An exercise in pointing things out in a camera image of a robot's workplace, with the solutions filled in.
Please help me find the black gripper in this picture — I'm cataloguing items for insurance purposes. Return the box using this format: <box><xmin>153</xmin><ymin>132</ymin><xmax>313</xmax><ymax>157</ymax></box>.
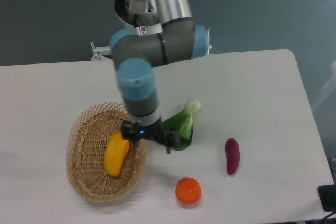
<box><xmin>121</xmin><ymin>118</ymin><xmax>180</xmax><ymax>154</ymax></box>

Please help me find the yellow mango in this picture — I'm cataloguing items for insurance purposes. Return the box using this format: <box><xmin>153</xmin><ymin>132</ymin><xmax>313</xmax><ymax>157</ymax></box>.
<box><xmin>103</xmin><ymin>132</ymin><xmax>130</xmax><ymax>177</ymax></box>

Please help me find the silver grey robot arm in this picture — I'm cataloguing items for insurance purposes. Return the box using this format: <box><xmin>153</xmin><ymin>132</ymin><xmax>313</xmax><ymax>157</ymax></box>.
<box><xmin>92</xmin><ymin>0</ymin><xmax>211</xmax><ymax>151</ymax></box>

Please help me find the woven wicker basket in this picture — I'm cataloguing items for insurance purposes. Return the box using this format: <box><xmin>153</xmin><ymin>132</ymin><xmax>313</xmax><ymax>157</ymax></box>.
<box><xmin>66</xmin><ymin>102</ymin><xmax>146</xmax><ymax>203</ymax></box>

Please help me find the green bok choy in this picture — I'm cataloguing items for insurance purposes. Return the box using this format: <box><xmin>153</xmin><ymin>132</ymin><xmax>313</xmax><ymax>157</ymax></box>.
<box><xmin>162</xmin><ymin>99</ymin><xmax>201</xmax><ymax>151</ymax></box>

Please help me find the orange tangerine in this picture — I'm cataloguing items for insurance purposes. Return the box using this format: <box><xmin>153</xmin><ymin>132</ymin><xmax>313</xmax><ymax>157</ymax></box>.
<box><xmin>175</xmin><ymin>177</ymin><xmax>202</xmax><ymax>204</ymax></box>

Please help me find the purple sweet potato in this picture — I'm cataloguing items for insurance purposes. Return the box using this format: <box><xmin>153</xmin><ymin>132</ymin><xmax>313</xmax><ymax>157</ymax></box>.
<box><xmin>225</xmin><ymin>138</ymin><xmax>240</xmax><ymax>175</ymax></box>

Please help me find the black device at table edge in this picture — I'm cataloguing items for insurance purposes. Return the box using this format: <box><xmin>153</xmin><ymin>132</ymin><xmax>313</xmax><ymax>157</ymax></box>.
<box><xmin>317</xmin><ymin>184</ymin><xmax>335</xmax><ymax>212</ymax></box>

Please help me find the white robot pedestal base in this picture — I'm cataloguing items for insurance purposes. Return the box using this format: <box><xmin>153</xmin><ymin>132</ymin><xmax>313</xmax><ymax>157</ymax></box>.
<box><xmin>92</xmin><ymin>0</ymin><xmax>211</xmax><ymax>67</ymax></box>

